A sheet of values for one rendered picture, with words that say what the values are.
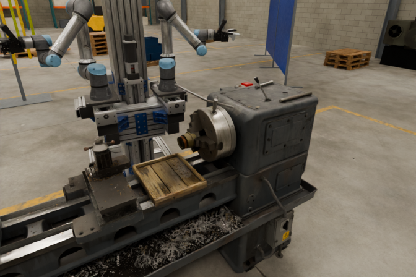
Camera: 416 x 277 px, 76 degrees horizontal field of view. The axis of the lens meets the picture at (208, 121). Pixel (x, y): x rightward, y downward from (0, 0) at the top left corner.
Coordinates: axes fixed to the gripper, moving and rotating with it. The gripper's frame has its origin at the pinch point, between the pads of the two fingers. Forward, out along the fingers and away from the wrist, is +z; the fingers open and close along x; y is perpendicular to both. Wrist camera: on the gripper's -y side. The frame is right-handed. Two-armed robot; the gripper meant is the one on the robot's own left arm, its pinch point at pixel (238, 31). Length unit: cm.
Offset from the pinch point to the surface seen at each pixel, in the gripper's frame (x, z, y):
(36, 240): 137, -107, 55
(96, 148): 106, -85, 30
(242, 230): 114, -10, 88
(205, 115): 86, -31, 25
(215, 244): 124, -27, 86
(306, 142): 73, 38, 55
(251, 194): 98, -3, 75
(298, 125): 78, 27, 38
